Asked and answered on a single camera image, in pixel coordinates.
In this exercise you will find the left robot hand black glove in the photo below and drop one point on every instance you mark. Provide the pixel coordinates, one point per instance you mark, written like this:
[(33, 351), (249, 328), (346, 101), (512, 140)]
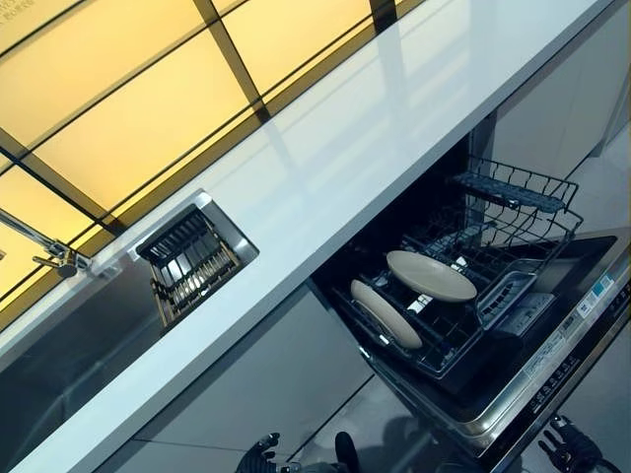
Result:
[(259, 458)]

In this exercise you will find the right robot hand black glove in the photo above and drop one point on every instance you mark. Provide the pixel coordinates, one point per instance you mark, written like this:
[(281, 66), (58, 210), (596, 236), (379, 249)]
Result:
[(572, 448)]

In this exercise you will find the cream ceramic plate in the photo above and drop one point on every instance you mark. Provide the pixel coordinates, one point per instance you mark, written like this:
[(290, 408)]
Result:
[(434, 278), (389, 320)]

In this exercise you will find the grey dishwasher cutlery tray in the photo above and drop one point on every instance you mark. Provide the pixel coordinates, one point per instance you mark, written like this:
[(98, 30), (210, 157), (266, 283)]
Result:
[(503, 300)]

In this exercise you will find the narrow white cabinet door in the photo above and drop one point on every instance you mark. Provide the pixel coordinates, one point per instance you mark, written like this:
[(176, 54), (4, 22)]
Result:
[(246, 384)]

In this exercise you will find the black dish drying rack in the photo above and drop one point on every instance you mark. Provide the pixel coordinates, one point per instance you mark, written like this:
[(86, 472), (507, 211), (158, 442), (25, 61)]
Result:
[(187, 276)]

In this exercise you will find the stainless steel sink basin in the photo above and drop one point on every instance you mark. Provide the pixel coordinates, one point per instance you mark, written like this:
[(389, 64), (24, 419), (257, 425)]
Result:
[(74, 315)]

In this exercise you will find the chrome gooseneck kitchen faucet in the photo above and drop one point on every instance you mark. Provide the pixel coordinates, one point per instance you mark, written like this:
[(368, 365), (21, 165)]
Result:
[(59, 256)]

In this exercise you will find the white cabinet end panel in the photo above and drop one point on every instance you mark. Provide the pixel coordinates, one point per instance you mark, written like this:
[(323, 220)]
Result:
[(552, 98)]

